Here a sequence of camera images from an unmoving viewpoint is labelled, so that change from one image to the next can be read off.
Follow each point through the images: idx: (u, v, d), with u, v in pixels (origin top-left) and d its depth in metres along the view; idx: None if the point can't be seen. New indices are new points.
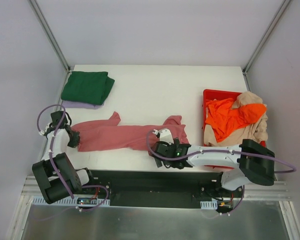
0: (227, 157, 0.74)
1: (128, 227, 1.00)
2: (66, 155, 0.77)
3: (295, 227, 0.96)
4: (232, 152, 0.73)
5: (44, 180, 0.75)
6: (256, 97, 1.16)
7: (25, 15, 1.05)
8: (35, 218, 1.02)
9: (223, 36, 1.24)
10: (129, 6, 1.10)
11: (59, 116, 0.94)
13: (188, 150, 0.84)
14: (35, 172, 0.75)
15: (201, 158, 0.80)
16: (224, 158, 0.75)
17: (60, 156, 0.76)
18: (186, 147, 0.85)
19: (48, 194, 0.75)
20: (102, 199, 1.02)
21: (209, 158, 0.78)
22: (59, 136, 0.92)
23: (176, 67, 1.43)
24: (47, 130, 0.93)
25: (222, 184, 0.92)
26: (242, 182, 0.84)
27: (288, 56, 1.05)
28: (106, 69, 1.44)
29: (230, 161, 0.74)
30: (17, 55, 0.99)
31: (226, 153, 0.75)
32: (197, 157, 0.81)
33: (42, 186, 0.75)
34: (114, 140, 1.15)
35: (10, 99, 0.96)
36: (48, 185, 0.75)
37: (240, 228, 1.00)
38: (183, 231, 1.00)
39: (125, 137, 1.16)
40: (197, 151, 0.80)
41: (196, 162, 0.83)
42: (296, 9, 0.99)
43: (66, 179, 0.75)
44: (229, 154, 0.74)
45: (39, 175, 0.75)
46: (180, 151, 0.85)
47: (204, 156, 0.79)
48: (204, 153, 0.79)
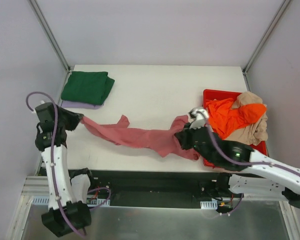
0: None
1: (128, 227, 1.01)
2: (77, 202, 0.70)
3: (295, 227, 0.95)
4: None
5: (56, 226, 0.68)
6: (256, 97, 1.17)
7: (25, 15, 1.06)
8: (35, 218, 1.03)
9: (223, 36, 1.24)
10: (129, 6, 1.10)
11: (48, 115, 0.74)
13: (251, 154, 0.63)
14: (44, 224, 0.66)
15: (267, 171, 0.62)
16: (296, 182, 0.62)
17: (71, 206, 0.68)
18: (247, 149, 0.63)
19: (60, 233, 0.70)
20: (103, 200, 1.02)
21: (277, 176, 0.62)
22: (58, 159, 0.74)
23: (176, 67, 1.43)
24: (40, 143, 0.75)
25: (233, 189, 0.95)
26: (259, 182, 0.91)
27: (288, 56, 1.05)
28: (106, 69, 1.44)
29: None
30: (17, 55, 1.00)
31: None
32: (264, 170, 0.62)
33: (55, 230, 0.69)
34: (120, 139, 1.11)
35: (10, 99, 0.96)
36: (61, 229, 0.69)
37: (240, 228, 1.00)
38: (183, 231, 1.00)
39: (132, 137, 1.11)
40: (267, 163, 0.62)
41: (252, 171, 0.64)
42: (296, 9, 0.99)
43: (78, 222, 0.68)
44: None
45: (52, 225, 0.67)
46: (238, 151, 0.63)
47: (272, 171, 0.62)
48: (274, 168, 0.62)
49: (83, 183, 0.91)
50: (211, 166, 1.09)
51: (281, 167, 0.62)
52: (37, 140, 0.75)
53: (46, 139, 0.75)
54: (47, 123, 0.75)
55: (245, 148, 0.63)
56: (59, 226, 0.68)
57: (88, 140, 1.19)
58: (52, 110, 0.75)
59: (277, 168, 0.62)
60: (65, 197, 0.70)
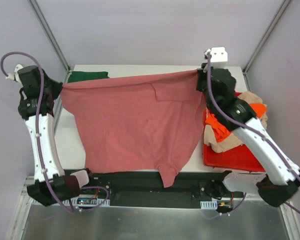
0: (281, 167, 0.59)
1: (128, 228, 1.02)
2: (63, 179, 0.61)
3: (295, 227, 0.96)
4: (291, 170, 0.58)
5: (39, 198, 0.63)
6: (256, 97, 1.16)
7: (26, 16, 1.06)
8: (35, 217, 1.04)
9: (223, 36, 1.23)
10: (129, 7, 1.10)
11: (32, 79, 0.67)
13: (250, 119, 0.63)
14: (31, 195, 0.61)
15: (256, 143, 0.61)
16: (277, 167, 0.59)
17: (58, 183, 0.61)
18: (249, 113, 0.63)
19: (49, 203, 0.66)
20: (103, 199, 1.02)
21: (260, 150, 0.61)
22: (44, 130, 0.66)
23: (176, 67, 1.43)
24: (24, 114, 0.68)
25: (229, 188, 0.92)
26: (243, 188, 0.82)
27: (288, 57, 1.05)
28: (106, 69, 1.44)
29: (280, 173, 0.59)
30: (17, 56, 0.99)
31: (282, 164, 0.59)
32: (254, 138, 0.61)
33: (42, 201, 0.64)
34: (116, 93, 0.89)
35: (10, 99, 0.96)
36: (48, 201, 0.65)
37: (241, 229, 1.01)
38: (184, 231, 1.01)
39: (134, 96, 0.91)
40: (262, 135, 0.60)
41: (245, 139, 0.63)
42: (296, 10, 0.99)
43: (67, 194, 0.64)
44: (285, 167, 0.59)
45: (39, 196, 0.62)
46: (243, 111, 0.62)
47: (263, 146, 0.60)
48: (264, 142, 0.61)
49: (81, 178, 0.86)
50: (211, 166, 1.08)
51: (272, 145, 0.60)
52: (21, 112, 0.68)
53: (30, 107, 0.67)
54: (32, 88, 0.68)
55: (249, 112, 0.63)
56: (43, 194, 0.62)
57: None
58: (38, 74, 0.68)
59: (268, 143, 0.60)
60: (52, 171, 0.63)
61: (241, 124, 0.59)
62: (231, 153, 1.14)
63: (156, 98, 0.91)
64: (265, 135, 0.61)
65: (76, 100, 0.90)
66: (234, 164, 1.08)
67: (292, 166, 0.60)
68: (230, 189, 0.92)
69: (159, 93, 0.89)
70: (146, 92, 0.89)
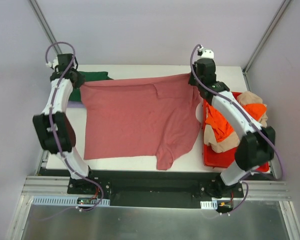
0: (242, 121, 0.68)
1: (128, 227, 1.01)
2: (64, 114, 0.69)
3: (295, 227, 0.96)
4: (251, 123, 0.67)
5: (39, 129, 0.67)
6: (256, 97, 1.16)
7: (26, 16, 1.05)
8: (35, 218, 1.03)
9: (223, 36, 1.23)
10: (129, 7, 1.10)
11: (65, 60, 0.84)
13: (224, 91, 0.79)
14: (34, 123, 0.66)
15: (226, 106, 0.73)
16: (240, 122, 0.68)
17: (59, 115, 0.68)
18: (223, 89, 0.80)
19: (44, 143, 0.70)
20: (99, 199, 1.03)
21: (228, 111, 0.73)
22: (63, 86, 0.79)
23: (176, 67, 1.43)
24: (52, 77, 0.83)
25: (226, 182, 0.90)
26: (233, 171, 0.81)
27: (288, 56, 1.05)
28: (106, 69, 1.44)
29: (241, 126, 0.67)
30: (18, 56, 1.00)
31: (244, 120, 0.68)
32: (223, 102, 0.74)
33: (40, 136, 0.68)
34: (125, 93, 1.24)
35: (10, 99, 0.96)
36: (45, 136, 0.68)
37: (241, 229, 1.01)
38: (184, 231, 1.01)
39: (138, 96, 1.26)
40: (228, 98, 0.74)
41: (219, 105, 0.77)
42: (296, 10, 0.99)
43: (65, 134, 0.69)
44: (247, 122, 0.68)
45: (38, 129, 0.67)
46: (218, 87, 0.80)
47: (230, 107, 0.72)
48: (231, 104, 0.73)
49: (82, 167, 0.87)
50: (211, 166, 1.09)
51: (238, 107, 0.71)
52: (52, 75, 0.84)
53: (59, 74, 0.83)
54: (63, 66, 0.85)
55: (224, 88, 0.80)
56: (42, 128, 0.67)
57: (88, 140, 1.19)
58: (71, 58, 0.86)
59: (234, 106, 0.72)
60: (57, 108, 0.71)
61: (212, 92, 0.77)
62: (232, 153, 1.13)
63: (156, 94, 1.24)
64: (231, 99, 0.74)
65: (93, 96, 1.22)
66: None
67: (255, 122, 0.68)
68: (225, 181, 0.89)
69: (159, 91, 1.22)
70: (150, 93, 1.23)
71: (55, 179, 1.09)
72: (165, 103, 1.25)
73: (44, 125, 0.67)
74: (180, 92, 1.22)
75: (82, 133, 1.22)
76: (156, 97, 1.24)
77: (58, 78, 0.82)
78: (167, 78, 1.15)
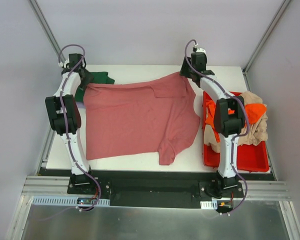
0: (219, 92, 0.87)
1: (128, 227, 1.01)
2: (73, 96, 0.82)
3: (295, 227, 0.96)
4: (225, 93, 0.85)
5: (50, 108, 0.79)
6: (256, 97, 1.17)
7: (25, 16, 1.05)
8: (35, 218, 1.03)
9: (223, 36, 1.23)
10: (130, 7, 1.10)
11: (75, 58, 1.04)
13: (210, 73, 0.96)
14: (46, 104, 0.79)
15: (208, 83, 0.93)
16: (217, 93, 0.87)
17: (68, 97, 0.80)
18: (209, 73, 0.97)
19: (53, 123, 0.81)
20: (95, 199, 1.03)
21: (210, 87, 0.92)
22: (72, 77, 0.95)
23: (176, 67, 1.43)
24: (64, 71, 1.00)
25: (222, 174, 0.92)
26: (222, 154, 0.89)
27: (288, 56, 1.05)
28: (106, 69, 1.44)
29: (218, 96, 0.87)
30: (18, 56, 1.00)
31: (221, 92, 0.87)
32: (207, 81, 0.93)
33: (50, 114, 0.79)
34: (126, 93, 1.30)
35: (10, 99, 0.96)
36: (55, 116, 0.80)
37: (241, 229, 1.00)
38: (184, 231, 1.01)
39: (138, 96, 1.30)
40: (211, 77, 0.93)
41: (204, 84, 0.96)
42: (296, 10, 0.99)
43: (72, 116, 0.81)
44: (222, 93, 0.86)
45: (49, 107, 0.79)
46: (205, 71, 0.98)
47: (212, 84, 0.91)
48: (213, 82, 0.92)
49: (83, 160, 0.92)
50: (211, 166, 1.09)
51: (217, 84, 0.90)
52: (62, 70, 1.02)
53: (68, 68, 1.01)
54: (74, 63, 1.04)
55: (209, 71, 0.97)
56: (52, 108, 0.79)
57: (88, 140, 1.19)
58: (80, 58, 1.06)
59: (215, 84, 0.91)
60: (66, 93, 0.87)
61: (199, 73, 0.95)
62: None
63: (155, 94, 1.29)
64: (214, 79, 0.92)
65: (95, 95, 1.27)
66: None
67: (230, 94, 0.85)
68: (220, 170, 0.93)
69: (157, 91, 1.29)
70: (147, 93, 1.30)
71: (55, 179, 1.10)
72: (164, 101, 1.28)
73: (54, 106, 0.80)
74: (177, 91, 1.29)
75: (82, 133, 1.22)
76: (154, 97, 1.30)
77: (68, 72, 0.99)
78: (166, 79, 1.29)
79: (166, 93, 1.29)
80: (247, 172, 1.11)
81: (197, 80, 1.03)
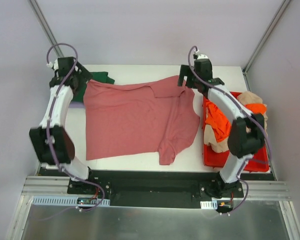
0: (234, 110, 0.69)
1: (128, 227, 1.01)
2: (63, 128, 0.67)
3: (295, 227, 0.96)
4: (242, 111, 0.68)
5: (35, 141, 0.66)
6: (256, 97, 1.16)
7: (25, 16, 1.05)
8: (35, 218, 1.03)
9: (223, 36, 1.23)
10: (129, 7, 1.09)
11: (66, 64, 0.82)
13: (220, 84, 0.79)
14: (30, 137, 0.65)
15: (219, 97, 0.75)
16: (231, 110, 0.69)
17: (56, 130, 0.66)
18: (218, 83, 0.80)
19: (40, 156, 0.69)
20: (101, 199, 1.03)
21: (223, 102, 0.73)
22: (62, 95, 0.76)
23: (176, 67, 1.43)
24: (52, 83, 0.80)
25: (224, 179, 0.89)
26: (230, 166, 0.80)
27: (288, 56, 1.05)
28: (106, 69, 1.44)
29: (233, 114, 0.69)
30: (18, 56, 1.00)
31: (236, 108, 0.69)
32: (218, 94, 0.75)
33: (37, 149, 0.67)
34: (125, 93, 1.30)
35: (10, 98, 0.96)
36: (43, 151, 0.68)
37: (241, 229, 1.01)
38: (183, 231, 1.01)
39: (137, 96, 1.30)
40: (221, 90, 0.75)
41: (214, 97, 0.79)
42: (296, 10, 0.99)
43: (62, 149, 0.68)
44: (238, 110, 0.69)
45: (35, 142, 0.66)
46: (213, 81, 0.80)
47: (223, 98, 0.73)
48: (225, 95, 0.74)
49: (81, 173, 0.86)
50: (211, 166, 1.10)
51: (230, 98, 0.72)
52: (50, 82, 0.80)
53: (59, 79, 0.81)
54: (64, 70, 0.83)
55: (219, 82, 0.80)
56: (40, 143, 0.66)
57: (87, 140, 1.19)
58: (71, 62, 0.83)
59: (227, 96, 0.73)
60: (55, 121, 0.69)
61: (207, 84, 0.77)
62: None
63: (154, 94, 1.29)
64: (225, 91, 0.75)
65: (95, 95, 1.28)
66: None
67: (246, 110, 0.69)
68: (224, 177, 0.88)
69: (157, 91, 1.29)
70: (147, 93, 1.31)
71: (55, 179, 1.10)
72: (164, 101, 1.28)
73: (41, 139, 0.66)
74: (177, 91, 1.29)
75: (82, 133, 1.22)
76: (154, 97, 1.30)
77: (58, 85, 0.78)
78: (164, 80, 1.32)
79: (165, 93, 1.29)
80: (247, 172, 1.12)
81: (205, 91, 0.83)
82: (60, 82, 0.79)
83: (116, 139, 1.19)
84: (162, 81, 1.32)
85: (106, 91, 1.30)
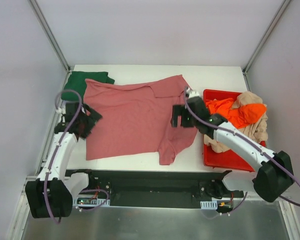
0: (254, 153, 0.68)
1: (128, 227, 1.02)
2: (61, 183, 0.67)
3: (295, 227, 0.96)
4: (263, 152, 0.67)
5: (32, 197, 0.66)
6: (256, 97, 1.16)
7: (26, 16, 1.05)
8: (35, 218, 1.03)
9: (223, 36, 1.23)
10: (129, 7, 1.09)
11: (73, 110, 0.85)
13: (223, 123, 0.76)
14: (27, 193, 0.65)
15: (230, 138, 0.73)
16: (251, 153, 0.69)
17: (54, 185, 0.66)
18: (221, 120, 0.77)
19: (35, 212, 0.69)
20: (103, 200, 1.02)
21: (237, 144, 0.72)
22: (65, 143, 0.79)
23: (176, 67, 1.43)
24: (56, 130, 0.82)
25: (228, 186, 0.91)
26: (243, 186, 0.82)
27: (288, 57, 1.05)
28: (106, 69, 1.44)
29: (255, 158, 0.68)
30: (18, 56, 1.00)
31: (255, 150, 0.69)
32: (227, 135, 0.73)
33: (32, 206, 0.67)
34: (125, 93, 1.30)
35: (10, 99, 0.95)
36: (37, 207, 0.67)
37: (241, 229, 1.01)
38: (183, 231, 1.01)
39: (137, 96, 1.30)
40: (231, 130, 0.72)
41: (220, 137, 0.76)
42: (296, 10, 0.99)
43: (57, 205, 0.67)
44: (258, 152, 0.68)
45: (32, 197, 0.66)
46: (215, 119, 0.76)
47: (235, 139, 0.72)
48: (236, 135, 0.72)
49: (81, 184, 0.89)
50: (211, 166, 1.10)
51: (243, 137, 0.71)
52: (55, 128, 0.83)
53: (63, 125, 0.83)
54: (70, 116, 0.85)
55: (221, 119, 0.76)
56: (37, 199, 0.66)
57: (87, 140, 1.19)
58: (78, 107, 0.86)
59: (239, 137, 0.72)
60: (54, 174, 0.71)
61: (213, 126, 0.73)
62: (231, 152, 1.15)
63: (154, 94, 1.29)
64: (235, 130, 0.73)
65: (95, 95, 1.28)
66: (233, 164, 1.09)
67: (266, 151, 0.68)
68: (229, 187, 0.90)
69: (157, 91, 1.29)
70: (147, 93, 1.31)
71: None
72: (164, 101, 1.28)
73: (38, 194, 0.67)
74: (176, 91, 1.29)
75: None
76: (154, 97, 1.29)
77: (62, 132, 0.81)
78: (164, 80, 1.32)
79: (165, 93, 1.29)
80: None
81: (208, 131, 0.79)
82: (64, 129, 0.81)
83: (116, 139, 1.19)
84: (162, 81, 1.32)
85: (106, 91, 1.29)
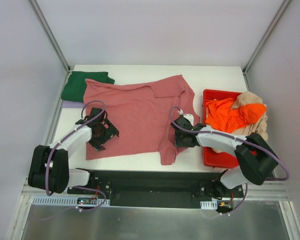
0: (229, 141, 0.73)
1: (128, 227, 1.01)
2: (65, 155, 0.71)
3: (295, 227, 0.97)
4: (236, 138, 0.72)
5: (37, 157, 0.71)
6: (256, 97, 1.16)
7: (25, 15, 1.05)
8: (35, 218, 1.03)
9: (224, 36, 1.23)
10: (129, 6, 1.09)
11: (97, 112, 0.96)
13: (202, 127, 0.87)
14: (34, 153, 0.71)
15: (208, 137, 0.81)
16: (227, 142, 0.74)
17: (60, 153, 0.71)
18: (201, 127, 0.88)
19: (32, 178, 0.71)
20: (102, 200, 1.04)
21: (215, 140, 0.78)
22: (81, 132, 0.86)
23: (176, 67, 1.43)
24: (78, 121, 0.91)
25: (228, 186, 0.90)
26: (240, 180, 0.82)
27: (288, 56, 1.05)
28: (106, 69, 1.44)
29: (230, 146, 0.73)
30: (18, 56, 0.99)
31: (230, 139, 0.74)
32: (206, 136, 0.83)
33: (32, 167, 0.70)
34: (125, 93, 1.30)
35: (10, 98, 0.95)
36: (36, 171, 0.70)
37: (241, 229, 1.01)
38: (184, 231, 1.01)
39: (137, 96, 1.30)
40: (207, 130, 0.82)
41: (204, 140, 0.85)
42: (296, 10, 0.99)
43: (55, 174, 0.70)
44: (232, 140, 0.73)
45: (36, 158, 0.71)
46: (196, 127, 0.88)
47: (212, 136, 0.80)
48: (213, 134, 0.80)
49: (79, 178, 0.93)
50: (211, 166, 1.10)
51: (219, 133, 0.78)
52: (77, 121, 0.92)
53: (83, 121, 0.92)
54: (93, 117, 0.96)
55: (200, 125, 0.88)
56: (39, 162, 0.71)
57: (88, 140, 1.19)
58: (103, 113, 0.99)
59: (215, 134, 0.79)
60: (63, 146, 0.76)
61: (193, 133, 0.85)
62: None
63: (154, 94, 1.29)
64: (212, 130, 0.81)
65: (95, 95, 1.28)
66: (233, 164, 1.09)
67: (241, 137, 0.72)
68: (228, 186, 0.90)
69: (157, 91, 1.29)
70: (147, 93, 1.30)
71: None
72: (164, 101, 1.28)
73: (43, 158, 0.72)
74: (176, 91, 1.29)
75: None
76: (153, 97, 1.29)
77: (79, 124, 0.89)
78: (164, 80, 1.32)
79: (165, 93, 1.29)
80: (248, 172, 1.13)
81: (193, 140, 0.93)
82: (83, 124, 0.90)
83: (116, 139, 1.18)
84: (162, 81, 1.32)
85: (105, 91, 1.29)
